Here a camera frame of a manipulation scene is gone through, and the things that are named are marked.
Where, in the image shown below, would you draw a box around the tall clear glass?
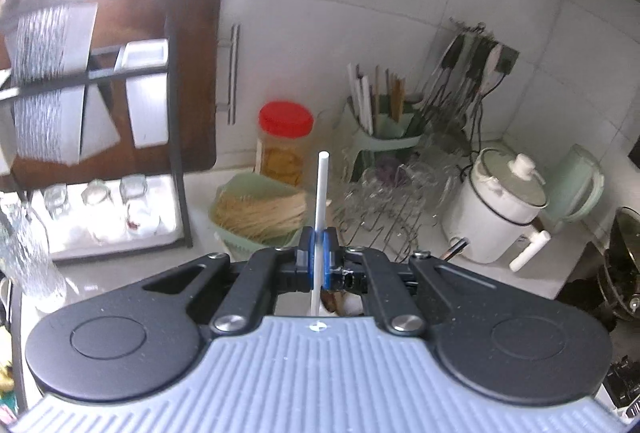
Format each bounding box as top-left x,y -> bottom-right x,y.
315,108 -> 351,174

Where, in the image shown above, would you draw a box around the large textured glass tumbler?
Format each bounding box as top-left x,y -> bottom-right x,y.
0,198 -> 68,309

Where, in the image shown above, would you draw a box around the dried noodles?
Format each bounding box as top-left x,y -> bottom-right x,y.
215,190 -> 308,241

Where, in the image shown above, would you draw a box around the wooden cutting board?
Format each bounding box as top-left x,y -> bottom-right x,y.
10,0 -> 223,179

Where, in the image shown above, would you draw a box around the white rice cooker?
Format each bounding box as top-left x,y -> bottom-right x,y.
441,147 -> 551,271

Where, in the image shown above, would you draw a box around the white chopstick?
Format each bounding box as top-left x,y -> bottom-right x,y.
307,152 -> 331,316

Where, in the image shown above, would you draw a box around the black cooktop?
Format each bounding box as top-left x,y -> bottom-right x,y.
552,243 -> 640,339

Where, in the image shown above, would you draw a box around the green electric kettle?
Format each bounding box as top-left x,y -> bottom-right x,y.
542,143 -> 606,234

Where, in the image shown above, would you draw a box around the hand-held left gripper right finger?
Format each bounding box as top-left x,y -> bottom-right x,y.
322,227 -> 501,336

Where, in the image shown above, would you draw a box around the bundle of assorted chopsticks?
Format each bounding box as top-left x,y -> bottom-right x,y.
346,62 -> 408,134

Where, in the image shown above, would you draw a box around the black chopstick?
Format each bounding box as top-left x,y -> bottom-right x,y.
440,237 -> 471,260

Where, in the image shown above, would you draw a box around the wall power strip with plugs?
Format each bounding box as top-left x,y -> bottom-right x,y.
425,18 -> 520,124

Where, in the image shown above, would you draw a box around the yellow green cloth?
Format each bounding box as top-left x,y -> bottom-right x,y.
0,348 -> 16,394

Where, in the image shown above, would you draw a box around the glasses on white tray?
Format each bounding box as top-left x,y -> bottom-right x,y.
30,173 -> 188,261

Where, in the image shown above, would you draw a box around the metal wok with lid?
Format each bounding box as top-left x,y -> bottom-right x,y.
600,206 -> 640,329

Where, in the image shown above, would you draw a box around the red lid plastic jar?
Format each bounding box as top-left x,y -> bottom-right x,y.
256,100 -> 316,188

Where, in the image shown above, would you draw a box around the black metal dish rack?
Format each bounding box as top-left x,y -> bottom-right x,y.
0,8 -> 193,249

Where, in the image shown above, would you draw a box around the wire cup rack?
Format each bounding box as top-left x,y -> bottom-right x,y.
330,193 -> 451,259

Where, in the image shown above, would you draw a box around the clear glass jar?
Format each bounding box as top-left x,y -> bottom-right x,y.
80,179 -> 113,226
42,183 -> 76,234
119,174 -> 153,224

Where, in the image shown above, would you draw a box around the white dish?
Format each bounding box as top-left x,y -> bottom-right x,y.
114,38 -> 171,149

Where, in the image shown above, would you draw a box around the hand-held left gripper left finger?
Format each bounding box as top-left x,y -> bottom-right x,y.
141,227 -> 317,335

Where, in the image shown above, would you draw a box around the textured glass plate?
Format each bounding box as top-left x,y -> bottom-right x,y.
12,3 -> 98,164

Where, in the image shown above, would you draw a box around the white ceramic jar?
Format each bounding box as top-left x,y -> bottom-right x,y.
320,288 -> 371,316

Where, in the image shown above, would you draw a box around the group of clear glass cups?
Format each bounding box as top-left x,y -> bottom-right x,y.
350,148 -> 466,224

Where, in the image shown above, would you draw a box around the green plastic basket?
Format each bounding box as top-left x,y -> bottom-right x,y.
209,172 -> 332,256

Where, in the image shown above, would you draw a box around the green utensil holder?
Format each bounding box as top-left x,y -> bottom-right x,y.
342,96 -> 426,184

